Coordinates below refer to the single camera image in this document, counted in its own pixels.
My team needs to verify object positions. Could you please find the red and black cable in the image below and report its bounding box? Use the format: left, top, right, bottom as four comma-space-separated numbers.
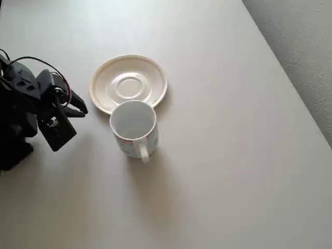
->
5, 57, 72, 105

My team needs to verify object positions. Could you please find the cream saucer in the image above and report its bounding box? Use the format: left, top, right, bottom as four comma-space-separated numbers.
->
89, 53, 168, 116

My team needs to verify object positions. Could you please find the white ceramic mug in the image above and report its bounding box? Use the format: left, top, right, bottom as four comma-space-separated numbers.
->
109, 100, 159, 164

